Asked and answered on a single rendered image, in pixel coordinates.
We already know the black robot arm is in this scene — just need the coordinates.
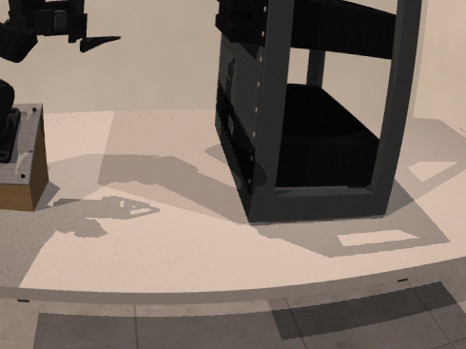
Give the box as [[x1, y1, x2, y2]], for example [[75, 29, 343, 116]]
[[0, 0, 70, 164]]

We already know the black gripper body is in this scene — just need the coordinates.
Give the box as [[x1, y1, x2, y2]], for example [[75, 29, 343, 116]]
[[68, 0, 87, 51]]

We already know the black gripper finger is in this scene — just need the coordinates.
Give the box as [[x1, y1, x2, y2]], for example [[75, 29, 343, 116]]
[[81, 36, 121, 53]]

